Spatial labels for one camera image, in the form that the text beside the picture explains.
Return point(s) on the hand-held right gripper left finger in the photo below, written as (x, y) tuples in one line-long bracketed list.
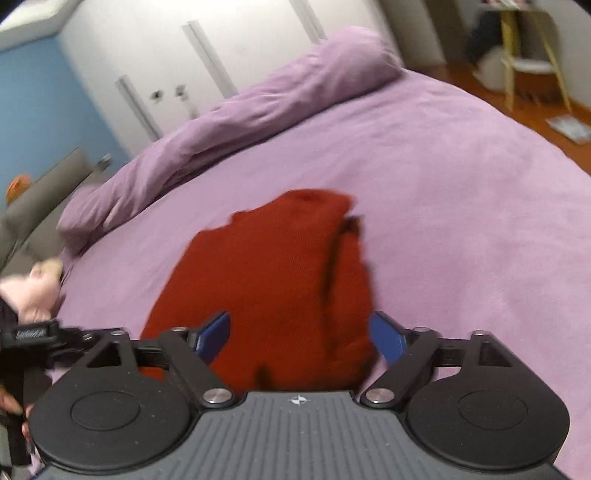
[(213, 336)]

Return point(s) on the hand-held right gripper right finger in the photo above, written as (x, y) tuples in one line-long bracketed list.
[(386, 336)]

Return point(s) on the red knit garment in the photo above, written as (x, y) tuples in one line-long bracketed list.
[(272, 286)]

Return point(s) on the person's left hand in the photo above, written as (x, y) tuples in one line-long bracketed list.
[(25, 427)]

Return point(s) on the pink plush toy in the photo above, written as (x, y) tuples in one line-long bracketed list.
[(34, 288)]

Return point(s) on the purple bed sheet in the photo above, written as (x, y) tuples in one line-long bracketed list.
[(438, 207)]

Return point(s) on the grey padded headboard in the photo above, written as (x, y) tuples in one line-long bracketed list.
[(44, 203)]

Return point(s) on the small orange object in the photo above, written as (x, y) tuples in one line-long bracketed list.
[(18, 187)]

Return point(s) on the purple rolled duvet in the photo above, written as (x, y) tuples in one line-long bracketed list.
[(221, 134)]

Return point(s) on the printed paper sheet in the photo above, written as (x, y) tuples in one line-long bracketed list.
[(570, 128)]

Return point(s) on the white wardrobe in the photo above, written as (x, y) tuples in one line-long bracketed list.
[(240, 46)]

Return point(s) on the dark bag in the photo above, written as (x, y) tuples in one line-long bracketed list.
[(482, 39)]

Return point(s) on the yellow step stool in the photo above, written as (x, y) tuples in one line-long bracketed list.
[(531, 55)]

